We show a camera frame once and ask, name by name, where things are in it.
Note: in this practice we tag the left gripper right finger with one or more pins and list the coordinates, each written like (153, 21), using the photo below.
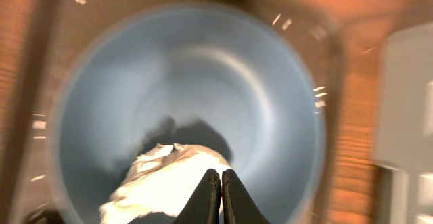
(238, 206)

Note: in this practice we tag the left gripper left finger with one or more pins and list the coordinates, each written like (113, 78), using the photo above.
(204, 204)

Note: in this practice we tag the white tissue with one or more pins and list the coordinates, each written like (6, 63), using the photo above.
(160, 181)

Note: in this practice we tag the grey dishwasher rack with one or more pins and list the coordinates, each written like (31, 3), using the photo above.
(403, 144)

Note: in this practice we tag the dark blue plate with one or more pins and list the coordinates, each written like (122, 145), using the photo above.
(191, 74)

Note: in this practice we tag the brown serving tray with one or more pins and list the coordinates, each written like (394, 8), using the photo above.
(67, 26)

